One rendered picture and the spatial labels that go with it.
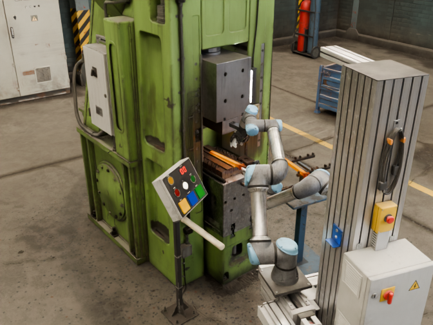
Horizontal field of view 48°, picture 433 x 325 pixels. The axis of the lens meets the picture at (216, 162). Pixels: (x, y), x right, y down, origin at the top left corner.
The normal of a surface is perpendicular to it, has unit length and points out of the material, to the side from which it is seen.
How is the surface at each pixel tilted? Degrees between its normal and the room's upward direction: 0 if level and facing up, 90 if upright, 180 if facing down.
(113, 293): 0
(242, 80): 90
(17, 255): 0
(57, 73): 90
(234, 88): 90
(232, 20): 90
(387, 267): 0
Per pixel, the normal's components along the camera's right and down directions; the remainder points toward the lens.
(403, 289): 0.33, 0.42
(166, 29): -0.78, 0.26
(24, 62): 0.58, 0.36
